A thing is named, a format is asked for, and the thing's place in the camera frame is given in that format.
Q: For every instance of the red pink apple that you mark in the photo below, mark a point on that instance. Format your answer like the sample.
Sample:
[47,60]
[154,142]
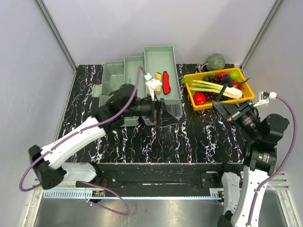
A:
[222,74]

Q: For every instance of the yellow utility knife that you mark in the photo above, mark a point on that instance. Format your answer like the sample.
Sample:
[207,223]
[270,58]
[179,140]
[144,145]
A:
[159,78]

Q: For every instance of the dark purple grapes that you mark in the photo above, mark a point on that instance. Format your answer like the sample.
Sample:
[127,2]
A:
[217,79]

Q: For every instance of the red utility knife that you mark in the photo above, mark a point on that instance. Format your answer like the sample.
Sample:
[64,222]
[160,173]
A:
[165,83]

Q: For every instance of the yellow plastic bin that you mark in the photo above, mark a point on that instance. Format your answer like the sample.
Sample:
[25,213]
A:
[230,95]

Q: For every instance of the green celery stalk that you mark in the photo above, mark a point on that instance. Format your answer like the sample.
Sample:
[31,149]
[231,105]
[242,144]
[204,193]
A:
[203,86]

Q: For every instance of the aluminium frame rail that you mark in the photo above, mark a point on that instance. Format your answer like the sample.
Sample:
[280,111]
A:
[281,182]

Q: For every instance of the red cherries bunch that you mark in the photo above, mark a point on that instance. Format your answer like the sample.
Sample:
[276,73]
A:
[239,85]

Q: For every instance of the marbled black mat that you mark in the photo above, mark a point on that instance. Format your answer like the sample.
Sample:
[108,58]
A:
[189,141]

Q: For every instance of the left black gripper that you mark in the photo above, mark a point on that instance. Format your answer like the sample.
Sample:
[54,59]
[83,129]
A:
[167,119]

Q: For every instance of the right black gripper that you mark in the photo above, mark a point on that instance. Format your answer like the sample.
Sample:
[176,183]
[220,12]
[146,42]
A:
[233,112]

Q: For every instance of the black handled hammer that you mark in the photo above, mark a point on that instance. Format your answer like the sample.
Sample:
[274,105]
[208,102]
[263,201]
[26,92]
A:
[227,83]

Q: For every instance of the green apple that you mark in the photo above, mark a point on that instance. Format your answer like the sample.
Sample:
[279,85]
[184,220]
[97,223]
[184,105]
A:
[234,74]

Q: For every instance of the green netted melon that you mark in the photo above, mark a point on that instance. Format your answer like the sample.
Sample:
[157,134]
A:
[215,62]

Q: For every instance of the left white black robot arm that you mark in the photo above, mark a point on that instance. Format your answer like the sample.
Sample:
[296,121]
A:
[49,161]

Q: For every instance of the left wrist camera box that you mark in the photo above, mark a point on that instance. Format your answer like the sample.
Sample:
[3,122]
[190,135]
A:
[151,83]

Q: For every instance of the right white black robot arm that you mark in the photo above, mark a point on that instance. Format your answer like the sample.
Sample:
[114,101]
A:
[243,196]

